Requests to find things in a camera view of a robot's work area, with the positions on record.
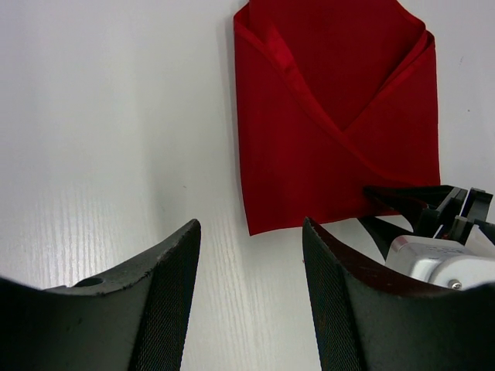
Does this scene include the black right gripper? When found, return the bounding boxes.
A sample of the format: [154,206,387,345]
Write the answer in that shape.
[358,185,494,260]

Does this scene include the red cloth napkin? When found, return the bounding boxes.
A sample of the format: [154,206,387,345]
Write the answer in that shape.
[233,1,440,235]

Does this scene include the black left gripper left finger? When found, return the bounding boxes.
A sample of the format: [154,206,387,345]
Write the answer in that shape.
[1,220,201,370]

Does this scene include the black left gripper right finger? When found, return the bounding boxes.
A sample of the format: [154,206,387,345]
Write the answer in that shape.
[302,219,494,370]

